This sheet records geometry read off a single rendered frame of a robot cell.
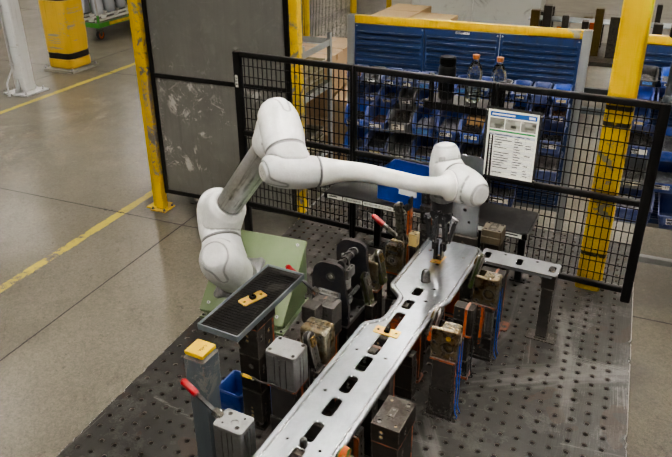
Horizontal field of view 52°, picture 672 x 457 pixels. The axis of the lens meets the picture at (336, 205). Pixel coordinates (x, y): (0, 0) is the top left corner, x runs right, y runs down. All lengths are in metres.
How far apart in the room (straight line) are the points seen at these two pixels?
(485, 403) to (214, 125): 3.05
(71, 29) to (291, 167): 7.73
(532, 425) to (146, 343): 2.27
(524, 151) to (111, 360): 2.36
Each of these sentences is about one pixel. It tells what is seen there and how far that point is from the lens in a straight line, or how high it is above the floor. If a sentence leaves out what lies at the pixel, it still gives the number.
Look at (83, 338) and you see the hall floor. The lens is 4.09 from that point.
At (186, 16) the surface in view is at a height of 1.47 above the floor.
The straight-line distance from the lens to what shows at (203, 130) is 4.91.
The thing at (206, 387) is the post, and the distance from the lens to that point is 1.92.
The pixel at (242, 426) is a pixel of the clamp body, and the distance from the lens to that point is 1.80.
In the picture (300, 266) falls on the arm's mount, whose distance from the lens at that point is 2.71.
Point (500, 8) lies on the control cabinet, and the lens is 8.88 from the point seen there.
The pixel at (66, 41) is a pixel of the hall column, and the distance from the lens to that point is 9.66.
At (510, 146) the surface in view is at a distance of 2.88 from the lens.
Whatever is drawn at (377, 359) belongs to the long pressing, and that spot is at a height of 1.00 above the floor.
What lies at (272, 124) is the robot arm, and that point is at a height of 1.59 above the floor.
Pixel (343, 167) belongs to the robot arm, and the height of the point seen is 1.45.
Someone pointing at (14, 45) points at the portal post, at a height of 0.57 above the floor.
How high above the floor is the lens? 2.29
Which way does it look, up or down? 26 degrees down
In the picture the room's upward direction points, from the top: straight up
